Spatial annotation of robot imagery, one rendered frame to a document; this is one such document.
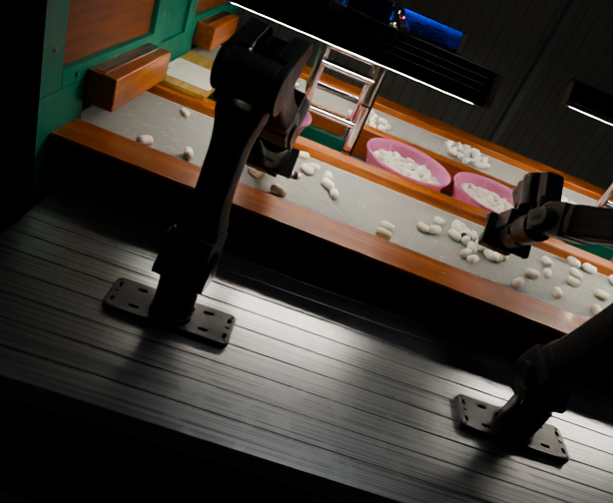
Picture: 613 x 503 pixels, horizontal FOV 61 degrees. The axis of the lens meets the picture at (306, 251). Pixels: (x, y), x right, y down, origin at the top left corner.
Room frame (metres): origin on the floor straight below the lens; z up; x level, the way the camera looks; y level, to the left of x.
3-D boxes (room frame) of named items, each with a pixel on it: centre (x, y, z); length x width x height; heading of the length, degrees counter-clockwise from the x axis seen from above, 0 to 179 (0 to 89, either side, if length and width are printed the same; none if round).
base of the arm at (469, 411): (0.68, -0.44, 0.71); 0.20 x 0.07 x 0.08; 97
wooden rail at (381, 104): (2.05, -0.29, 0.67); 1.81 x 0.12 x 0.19; 95
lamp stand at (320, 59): (1.26, 0.08, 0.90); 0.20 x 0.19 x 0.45; 95
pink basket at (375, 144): (1.48, -0.17, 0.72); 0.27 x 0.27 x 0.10
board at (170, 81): (1.43, 0.49, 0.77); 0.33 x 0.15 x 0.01; 5
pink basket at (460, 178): (1.51, -0.45, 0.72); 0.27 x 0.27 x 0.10
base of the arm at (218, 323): (0.61, 0.16, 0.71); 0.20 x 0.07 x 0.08; 97
